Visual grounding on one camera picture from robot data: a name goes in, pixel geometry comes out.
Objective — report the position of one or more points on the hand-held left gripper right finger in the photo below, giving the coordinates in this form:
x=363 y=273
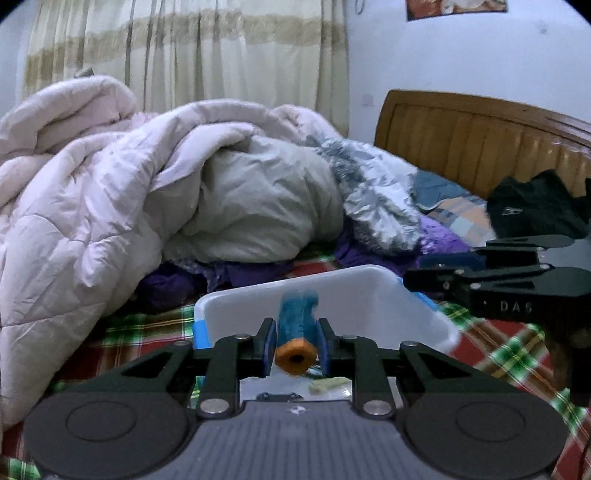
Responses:
x=324 y=351

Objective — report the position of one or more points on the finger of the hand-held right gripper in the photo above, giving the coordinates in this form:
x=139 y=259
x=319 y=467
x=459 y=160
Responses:
x=521 y=244
x=461 y=277

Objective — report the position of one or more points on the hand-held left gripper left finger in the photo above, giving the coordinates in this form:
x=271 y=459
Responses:
x=269 y=347

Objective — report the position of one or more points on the blue cylinder toy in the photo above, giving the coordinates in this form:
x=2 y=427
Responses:
x=295 y=323

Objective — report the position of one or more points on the white plastic container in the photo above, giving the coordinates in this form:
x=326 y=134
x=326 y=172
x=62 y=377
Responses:
x=355 y=300

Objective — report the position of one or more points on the black garment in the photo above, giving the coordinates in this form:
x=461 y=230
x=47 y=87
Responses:
x=531 y=207

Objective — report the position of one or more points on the checked pillow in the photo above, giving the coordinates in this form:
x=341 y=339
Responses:
x=461 y=219

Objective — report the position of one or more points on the plaid bed sheet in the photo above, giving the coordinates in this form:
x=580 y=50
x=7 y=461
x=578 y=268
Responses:
x=503 y=350

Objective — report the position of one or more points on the blue grey cloth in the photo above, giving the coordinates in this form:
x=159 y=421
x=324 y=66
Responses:
x=436 y=189

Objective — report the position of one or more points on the purple blanket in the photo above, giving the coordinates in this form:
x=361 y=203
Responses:
x=175 y=284

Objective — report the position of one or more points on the grey white patterned blanket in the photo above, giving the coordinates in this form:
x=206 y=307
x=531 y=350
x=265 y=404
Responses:
x=374 y=198

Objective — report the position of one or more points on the wooden headboard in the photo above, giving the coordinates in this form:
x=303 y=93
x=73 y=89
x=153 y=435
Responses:
x=471 y=138

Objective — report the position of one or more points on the grey beige duvet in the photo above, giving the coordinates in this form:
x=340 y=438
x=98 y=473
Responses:
x=258 y=203

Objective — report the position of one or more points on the pale pink quilt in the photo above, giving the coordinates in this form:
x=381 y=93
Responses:
x=83 y=207

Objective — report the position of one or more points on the cream striped curtain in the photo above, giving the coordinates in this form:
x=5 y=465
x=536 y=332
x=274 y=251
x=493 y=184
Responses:
x=207 y=60

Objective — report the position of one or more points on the wall poster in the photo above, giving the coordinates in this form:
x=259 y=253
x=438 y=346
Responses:
x=455 y=7

